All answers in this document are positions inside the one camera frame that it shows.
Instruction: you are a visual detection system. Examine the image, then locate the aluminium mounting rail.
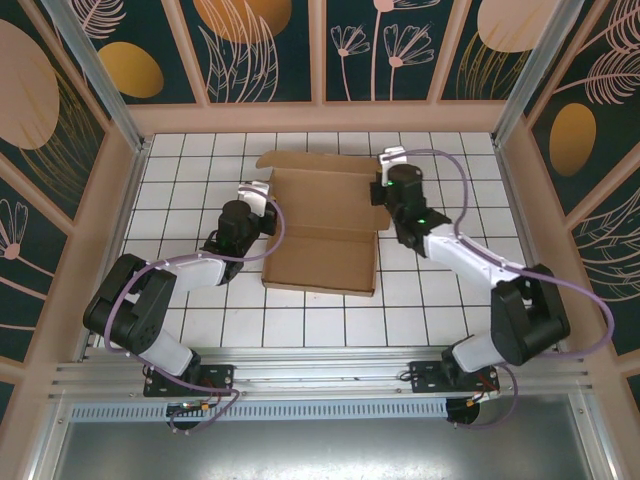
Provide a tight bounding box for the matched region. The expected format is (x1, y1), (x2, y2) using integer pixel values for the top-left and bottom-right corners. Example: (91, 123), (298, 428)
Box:
(47, 346), (599, 402)

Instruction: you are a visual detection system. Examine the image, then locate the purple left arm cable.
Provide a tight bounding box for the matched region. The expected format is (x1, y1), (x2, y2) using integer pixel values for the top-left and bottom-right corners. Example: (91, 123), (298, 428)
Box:
(102, 197), (287, 437)

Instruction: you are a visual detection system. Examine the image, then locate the small yellow wire connector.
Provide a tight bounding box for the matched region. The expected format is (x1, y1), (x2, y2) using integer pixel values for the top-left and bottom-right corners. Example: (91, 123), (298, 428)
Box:
(467, 388), (501, 407)

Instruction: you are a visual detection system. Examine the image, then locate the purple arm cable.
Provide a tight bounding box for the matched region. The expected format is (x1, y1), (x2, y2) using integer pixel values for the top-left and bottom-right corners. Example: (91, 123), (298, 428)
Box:
(102, 197), (287, 437)
(397, 148), (617, 431)

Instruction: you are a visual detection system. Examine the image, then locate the slotted grey cable duct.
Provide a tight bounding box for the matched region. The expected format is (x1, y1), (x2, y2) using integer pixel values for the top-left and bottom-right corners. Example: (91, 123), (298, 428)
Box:
(69, 398), (450, 422)

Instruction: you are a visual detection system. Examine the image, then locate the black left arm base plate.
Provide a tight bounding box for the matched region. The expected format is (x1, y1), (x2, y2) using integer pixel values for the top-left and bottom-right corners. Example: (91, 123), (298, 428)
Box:
(143, 362), (236, 399)

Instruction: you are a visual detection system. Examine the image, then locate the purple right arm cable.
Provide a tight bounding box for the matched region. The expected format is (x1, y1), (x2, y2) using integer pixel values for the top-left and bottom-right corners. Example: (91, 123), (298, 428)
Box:
(397, 148), (617, 431)

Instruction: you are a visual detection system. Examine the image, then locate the shiny metal sheet panel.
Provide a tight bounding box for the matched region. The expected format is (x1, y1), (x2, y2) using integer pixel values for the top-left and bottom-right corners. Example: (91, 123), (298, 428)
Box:
(29, 394), (617, 480)

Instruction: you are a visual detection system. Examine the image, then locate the brown cardboard paper box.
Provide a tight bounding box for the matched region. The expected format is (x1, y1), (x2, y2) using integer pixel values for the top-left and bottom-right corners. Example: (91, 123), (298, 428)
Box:
(256, 148), (395, 298)

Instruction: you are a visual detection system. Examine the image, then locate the small circuit board with wires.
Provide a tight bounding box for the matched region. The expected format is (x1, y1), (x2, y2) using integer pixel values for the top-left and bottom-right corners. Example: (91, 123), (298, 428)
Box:
(166, 399), (215, 417)

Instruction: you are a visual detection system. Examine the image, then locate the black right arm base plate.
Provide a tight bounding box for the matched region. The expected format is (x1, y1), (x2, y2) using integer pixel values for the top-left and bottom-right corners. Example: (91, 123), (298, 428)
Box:
(408, 359), (501, 397)

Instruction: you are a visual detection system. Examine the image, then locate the aluminium frame post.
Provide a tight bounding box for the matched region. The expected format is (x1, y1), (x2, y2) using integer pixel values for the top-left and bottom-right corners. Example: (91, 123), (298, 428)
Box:
(42, 0), (152, 157)
(491, 0), (601, 147)

